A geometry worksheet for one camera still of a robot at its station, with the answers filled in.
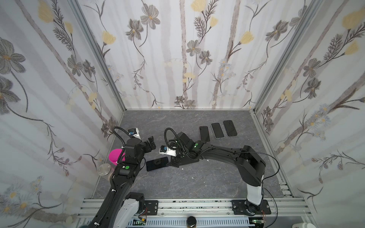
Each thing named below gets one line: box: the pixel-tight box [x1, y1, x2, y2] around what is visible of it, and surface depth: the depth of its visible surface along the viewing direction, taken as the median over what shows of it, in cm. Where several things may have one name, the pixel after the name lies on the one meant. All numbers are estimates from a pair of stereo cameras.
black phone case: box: [223, 119, 238, 137], surface depth 112 cm
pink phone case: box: [198, 125, 212, 143], surface depth 107 cm
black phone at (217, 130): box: [211, 122, 225, 139], surface depth 110 cm
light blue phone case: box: [210, 122, 225, 140], surface depth 110 cm
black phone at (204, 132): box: [199, 125, 211, 143], surface depth 109 cm
